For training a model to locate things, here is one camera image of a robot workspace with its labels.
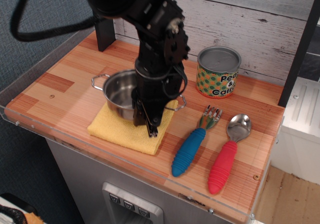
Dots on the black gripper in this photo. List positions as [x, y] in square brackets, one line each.
[153, 92]

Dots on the small stainless steel pot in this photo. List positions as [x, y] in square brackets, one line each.
[117, 89]

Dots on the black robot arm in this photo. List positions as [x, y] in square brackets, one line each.
[163, 45]

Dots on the yellow folded towel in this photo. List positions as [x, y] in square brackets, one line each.
[110, 127]

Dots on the grey dispenser panel with buttons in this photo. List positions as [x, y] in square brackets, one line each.
[126, 208]

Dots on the peas and carrots toy can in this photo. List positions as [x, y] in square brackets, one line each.
[217, 71]

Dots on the clear acrylic table guard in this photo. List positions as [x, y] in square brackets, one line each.
[56, 100]

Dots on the orange plush object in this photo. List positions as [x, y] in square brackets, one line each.
[32, 218]

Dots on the white cabinet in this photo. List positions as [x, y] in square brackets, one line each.
[297, 145]

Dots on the fork with blue handle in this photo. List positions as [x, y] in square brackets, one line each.
[186, 153]

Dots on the spoon with red handle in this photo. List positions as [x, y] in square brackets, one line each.
[238, 129]

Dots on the black vertical post left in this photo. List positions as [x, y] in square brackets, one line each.
[105, 33]

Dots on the black vertical post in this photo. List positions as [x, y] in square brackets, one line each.
[105, 33]
[301, 51]

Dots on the black vertical post right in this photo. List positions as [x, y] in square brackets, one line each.
[301, 51]

